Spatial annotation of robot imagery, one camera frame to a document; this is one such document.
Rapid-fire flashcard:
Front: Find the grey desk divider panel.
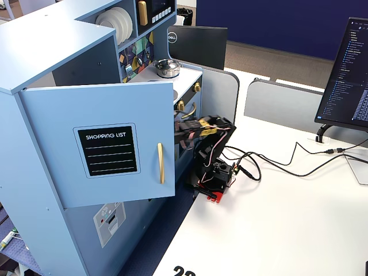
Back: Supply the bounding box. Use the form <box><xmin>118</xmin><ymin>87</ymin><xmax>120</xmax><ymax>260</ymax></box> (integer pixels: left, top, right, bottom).
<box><xmin>243</xmin><ymin>78</ymin><xmax>368</xmax><ymax>142</ymax></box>
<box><xmin>172</xmin><ymin>59</ymin><xmax>241</xmax><ymax>185</ymax></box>

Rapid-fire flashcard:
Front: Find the gold oven handle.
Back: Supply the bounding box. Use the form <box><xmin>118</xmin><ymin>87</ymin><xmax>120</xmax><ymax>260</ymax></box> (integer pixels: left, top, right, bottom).
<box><xmin>181</xmin><ymin>102</ymin><xmax>197</xmax><ymax>120</ymax></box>

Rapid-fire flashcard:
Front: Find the blue partition panel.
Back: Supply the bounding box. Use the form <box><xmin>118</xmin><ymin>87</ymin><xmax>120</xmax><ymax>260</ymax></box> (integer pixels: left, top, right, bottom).
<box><xmin>195</xmin><ymin>0</ymin><xmax>368</xmax><ymax>62</ymax></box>

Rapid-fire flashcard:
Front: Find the freezer door with dispenser print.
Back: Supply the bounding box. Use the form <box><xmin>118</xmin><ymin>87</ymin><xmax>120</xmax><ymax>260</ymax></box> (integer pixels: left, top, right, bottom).
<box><xmin>63</xmin><ymin>197</ymin><xmax>153</xmax><ymax>276</ymax></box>

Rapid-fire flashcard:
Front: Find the red base plate with clamp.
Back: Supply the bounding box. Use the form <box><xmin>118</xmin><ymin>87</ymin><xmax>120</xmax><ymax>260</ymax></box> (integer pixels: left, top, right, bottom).
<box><xmin>183</xmin><ymin>183</ymin><xmax>231</xmax><ymax>206</ymax></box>

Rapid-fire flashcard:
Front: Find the black number sticker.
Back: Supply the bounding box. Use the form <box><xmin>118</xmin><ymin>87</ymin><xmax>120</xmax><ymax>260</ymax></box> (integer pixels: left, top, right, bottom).
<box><xmin>172</xmin><ymin>265</ymin><xmax>197</xmax><ymax>276</ymax></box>

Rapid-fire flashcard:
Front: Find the black microwave door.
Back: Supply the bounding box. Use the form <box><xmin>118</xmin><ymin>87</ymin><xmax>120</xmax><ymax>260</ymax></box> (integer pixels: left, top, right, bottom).
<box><xmin>135</xmin><ymin>0</ymin><xmax>177</xmax><ymax>36</ymax></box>

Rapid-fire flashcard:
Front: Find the oven door with window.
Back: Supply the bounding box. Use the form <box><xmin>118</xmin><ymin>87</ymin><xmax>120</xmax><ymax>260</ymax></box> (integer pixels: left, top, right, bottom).
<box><xmin>174</xmin><ymin>96</ymin><xmax>202</xmax><ymax>185</ymax></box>

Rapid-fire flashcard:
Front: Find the grey flat stand plate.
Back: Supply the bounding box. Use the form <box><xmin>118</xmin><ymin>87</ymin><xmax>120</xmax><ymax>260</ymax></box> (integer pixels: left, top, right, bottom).
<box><xmin>344</xmin><ymin>154</ymin><xmax>368</xmax><ymax>186</ymax></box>

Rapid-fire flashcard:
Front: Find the gold curved cabinet door handle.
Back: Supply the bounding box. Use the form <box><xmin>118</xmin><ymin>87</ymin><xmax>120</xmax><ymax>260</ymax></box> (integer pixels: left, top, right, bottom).
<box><xmin>156</xmin><ymin>142</ymin><xmax>166</xmax><ymax>185</ymax></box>

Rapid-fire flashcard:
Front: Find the blue toy kitchen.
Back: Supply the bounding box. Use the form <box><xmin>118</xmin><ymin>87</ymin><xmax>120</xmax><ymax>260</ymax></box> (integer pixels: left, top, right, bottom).
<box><xmin>0</xmin><ymin>0</ymin><xmax>204</xmax><ymax>276</ymax></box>

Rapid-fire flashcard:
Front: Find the gold microwave handle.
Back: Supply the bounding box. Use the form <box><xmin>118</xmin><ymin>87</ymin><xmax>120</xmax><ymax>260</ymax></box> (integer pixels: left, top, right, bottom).
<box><xmin>137</xmin><ymin>0</ymin><xmax>149</xmax><ymax>26</ymax></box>

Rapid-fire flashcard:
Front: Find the steel pot with lid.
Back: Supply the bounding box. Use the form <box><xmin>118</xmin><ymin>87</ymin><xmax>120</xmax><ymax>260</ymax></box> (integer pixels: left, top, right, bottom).
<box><xmin>152</xmin><ymin>58</ymin><xmax>182</xmax><ymax>79</ymax></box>

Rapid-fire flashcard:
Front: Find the black background object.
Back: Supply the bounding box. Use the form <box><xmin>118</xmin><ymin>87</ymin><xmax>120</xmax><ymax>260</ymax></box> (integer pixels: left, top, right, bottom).
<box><xmin>176</xmin><ymin>7</ymin><xmax>193</xmax><ymax>26</ymax></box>

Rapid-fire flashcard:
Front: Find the shopping list cabinet door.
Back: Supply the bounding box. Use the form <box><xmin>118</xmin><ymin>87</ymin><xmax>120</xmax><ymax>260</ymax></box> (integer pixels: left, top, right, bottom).
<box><xmin>17</xmin><ymin>80</ymin><xmax>177</xmax><ymax>209</ymax></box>

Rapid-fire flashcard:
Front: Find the white toy plate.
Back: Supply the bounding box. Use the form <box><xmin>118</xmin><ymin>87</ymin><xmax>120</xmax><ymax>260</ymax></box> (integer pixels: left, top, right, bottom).
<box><xmin>108</xmin><ymin>6</ymin><xmax>134</xmax><ymax>41</ymax></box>
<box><xmin>95</xmin><ymin>11</ymin><xmax>125</xmax><ymax>47</ymax></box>
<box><xmin>100</xmin><ymin>8</ymin><xmax>130</xmax><ymax>44</ymax></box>

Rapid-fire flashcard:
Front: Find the monitor showing code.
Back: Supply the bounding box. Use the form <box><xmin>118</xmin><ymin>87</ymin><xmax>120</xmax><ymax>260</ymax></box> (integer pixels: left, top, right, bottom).
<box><xmin>314</xmin><ymin>16</ymin><xmax>368</xmax><ymax>133</ymax></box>

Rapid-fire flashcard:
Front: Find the black cable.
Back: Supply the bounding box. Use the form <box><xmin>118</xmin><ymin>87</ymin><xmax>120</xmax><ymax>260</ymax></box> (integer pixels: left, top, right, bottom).
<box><xmin>234</xmin><ymin>141</ymin><xmax>368</xmax><ymax>182</ymax></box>
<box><xmin>223</xmin><ymin>145</ymin><xmax>368</xmax><ymax>178</ymax></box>

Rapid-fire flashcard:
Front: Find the black Dell monitor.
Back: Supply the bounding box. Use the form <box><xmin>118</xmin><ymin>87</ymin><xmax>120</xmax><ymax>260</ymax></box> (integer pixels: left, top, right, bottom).
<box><xmin>167</xmin><ymin>25</ymin><xmax>228</xmax><ymax>71</ymax></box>

